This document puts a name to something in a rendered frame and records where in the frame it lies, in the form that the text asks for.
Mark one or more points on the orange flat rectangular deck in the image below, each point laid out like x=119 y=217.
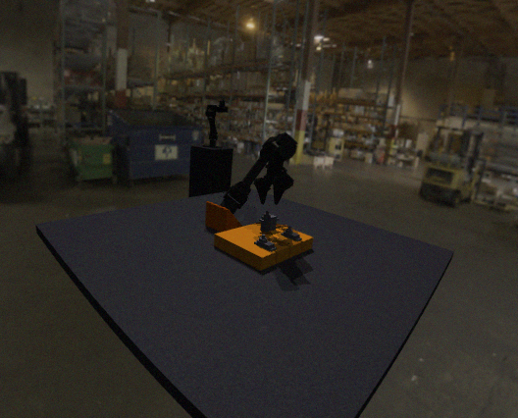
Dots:
x=262 y=250

